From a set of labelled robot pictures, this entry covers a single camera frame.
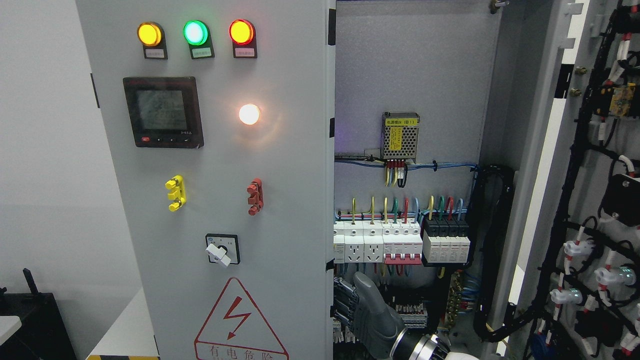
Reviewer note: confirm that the black equipment at left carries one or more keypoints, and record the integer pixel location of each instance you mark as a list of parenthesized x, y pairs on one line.
[(42, 334)]

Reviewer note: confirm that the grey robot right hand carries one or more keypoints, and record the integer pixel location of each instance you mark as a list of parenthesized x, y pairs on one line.
[(375, 319)]

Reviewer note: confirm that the red electric warning sticker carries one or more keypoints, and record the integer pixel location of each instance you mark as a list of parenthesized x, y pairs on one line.
[(236, 329)]

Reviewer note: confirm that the red terminal connector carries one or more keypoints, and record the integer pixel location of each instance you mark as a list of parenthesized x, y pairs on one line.
[(255, 196)]

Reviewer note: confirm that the red indicator light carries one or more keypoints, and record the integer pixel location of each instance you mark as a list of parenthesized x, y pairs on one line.
[(243, 39)]

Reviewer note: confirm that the black surge protector module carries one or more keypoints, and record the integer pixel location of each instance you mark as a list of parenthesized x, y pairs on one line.
[(445, 241)]

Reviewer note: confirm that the metal mesh power supply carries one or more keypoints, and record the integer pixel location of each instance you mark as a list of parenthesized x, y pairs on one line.
[(400, 135)]

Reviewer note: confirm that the white socket breaker row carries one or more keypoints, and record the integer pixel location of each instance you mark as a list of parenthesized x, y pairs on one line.
[(378, 242)]

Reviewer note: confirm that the white glowing indicator light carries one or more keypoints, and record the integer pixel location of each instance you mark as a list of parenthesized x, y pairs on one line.
[(249, 114)]

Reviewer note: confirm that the yellow indicator light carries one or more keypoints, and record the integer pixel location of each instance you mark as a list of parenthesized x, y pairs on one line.
[(153, 40)]

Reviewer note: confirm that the black digital power meter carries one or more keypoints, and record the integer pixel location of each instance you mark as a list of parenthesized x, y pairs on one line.
[(164, 112)]

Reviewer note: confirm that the yellow terminal connector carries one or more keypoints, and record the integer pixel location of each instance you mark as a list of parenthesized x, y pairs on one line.
[(176, 192)]

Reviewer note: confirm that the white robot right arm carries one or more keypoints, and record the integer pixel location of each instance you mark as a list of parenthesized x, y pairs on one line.
[(411, 345)]

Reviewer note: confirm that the green indicator light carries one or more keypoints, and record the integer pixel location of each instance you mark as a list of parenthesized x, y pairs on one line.
[(198, 37)]

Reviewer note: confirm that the grey cabinet door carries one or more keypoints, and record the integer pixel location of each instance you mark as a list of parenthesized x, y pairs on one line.
[(285, 249), (564, 273)]

